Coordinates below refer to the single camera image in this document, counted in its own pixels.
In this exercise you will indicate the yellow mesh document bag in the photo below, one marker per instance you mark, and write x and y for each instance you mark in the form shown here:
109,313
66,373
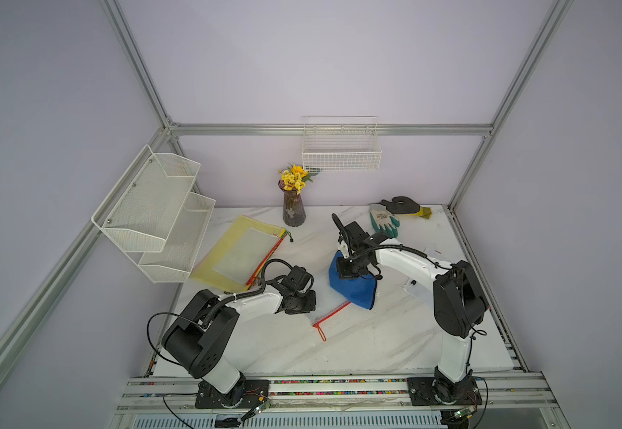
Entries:
236,259

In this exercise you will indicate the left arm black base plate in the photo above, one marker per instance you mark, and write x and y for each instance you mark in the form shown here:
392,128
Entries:
246,394

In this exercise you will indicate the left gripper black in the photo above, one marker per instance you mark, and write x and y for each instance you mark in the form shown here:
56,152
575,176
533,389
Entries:
309,305

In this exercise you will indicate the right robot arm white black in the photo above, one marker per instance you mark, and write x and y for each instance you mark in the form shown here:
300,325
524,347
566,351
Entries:
458,301

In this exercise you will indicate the yellow artificial flowers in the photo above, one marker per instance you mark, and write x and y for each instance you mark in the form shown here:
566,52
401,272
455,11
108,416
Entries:
295,178

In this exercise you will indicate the aluminium frame rail base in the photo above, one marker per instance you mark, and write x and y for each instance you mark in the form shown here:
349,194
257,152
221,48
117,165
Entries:
513,399

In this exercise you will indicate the red zipper mesh document bag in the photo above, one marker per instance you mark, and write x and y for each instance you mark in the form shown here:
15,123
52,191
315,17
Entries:
320,317

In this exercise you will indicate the white wire wall basket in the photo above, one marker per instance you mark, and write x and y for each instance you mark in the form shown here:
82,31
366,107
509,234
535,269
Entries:
340,144

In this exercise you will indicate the blue microfiber cleaning cloth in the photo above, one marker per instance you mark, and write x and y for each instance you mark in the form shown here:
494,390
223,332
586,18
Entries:
360,291

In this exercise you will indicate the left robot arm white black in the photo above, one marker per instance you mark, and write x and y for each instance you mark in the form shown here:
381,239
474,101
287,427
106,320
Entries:
200,334

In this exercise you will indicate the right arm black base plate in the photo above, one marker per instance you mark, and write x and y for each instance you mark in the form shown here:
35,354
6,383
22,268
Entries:
439,391

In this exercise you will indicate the white two-tier mesh shelf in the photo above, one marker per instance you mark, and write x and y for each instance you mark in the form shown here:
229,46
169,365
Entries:
155,216

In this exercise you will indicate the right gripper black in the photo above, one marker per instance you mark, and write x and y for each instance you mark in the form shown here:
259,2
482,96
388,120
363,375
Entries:
346,273

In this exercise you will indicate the green white work glove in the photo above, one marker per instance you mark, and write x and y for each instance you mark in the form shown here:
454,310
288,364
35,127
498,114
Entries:
384,221

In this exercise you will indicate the black yellow work glove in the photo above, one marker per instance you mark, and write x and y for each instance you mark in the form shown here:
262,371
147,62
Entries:
405,206

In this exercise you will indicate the dark purple glass vase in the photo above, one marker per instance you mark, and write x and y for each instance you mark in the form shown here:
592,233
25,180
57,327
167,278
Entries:
293,212

